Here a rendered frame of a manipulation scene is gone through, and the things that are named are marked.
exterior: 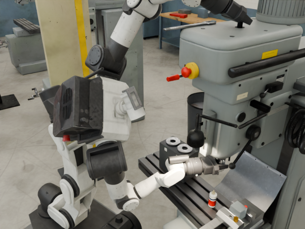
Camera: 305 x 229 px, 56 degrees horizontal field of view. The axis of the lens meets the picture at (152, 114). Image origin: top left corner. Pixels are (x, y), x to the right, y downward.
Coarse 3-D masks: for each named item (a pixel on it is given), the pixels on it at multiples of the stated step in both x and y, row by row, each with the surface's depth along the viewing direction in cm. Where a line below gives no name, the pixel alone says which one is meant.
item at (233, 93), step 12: (276, 72) 116; (192, 84) 124; (204, 84) 117; (228, 84) 106; (240, 84) 105; (252, 84) 110; (264, 84) 114; (216, 96) 113; (228, 96) 108; (240, 96) 108; (252, 96) 113
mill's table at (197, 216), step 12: (144, 156) 199; (156, 156) 199; (144, 168) 192; (156, 168) 190; (192, 180) 176; (204, 180) 176; (168, 192) 173; (180, 192) 167; (192, 192) 167; (204, 192) 167; (216, 192) 167; (180, 204) 164; (192, 204) 159; (204, 204) 159; (216, 204) 159; (228, 204) 159; (192, 216) 157; (204, 216) 152
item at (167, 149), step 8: (160, 144) 179; (168, 144) 175; (176, 144) 174; (184, 144) 174; (160, 152) 182; (168, 152) 175; (176, 152) 170; (184, 152) 168; (192, 152) 170; (160, 160) 185; (184, 176) 171; (192, 176) 178
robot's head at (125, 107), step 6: (126, 96) 111; (132, 96) 111; (120, 102) 116; (126, 102) 112; (120, 108) 115; (126, 108) 114; (132, 108) 110; (132, 114) 111; (138, 114) 111; (144, 114) 112
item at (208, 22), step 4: (208, 20) 118; (192, 24) 111; (196, 24) 111; (200, 24) 112; (204, 24) 113; (208, 24) 113; (212, 24) 114; (164, 28) 105; (168, 28) 105; (172, 28) 105; (176, 28) 106; (180, 28) 107
